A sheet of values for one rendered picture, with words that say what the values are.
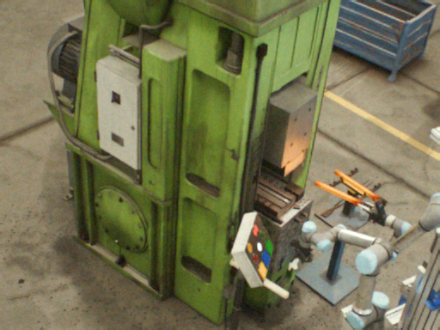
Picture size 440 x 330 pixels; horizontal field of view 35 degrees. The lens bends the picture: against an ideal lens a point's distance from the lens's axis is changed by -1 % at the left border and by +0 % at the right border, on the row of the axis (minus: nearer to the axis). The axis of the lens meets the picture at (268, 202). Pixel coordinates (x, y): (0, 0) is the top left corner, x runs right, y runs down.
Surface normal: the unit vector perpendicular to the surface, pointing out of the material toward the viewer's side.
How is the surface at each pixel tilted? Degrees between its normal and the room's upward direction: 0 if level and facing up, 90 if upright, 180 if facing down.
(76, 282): 0
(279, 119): 90
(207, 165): 89
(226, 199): 89
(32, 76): 0
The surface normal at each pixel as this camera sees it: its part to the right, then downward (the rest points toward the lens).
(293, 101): 0.12, -0.75
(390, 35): -0.58, 0.47
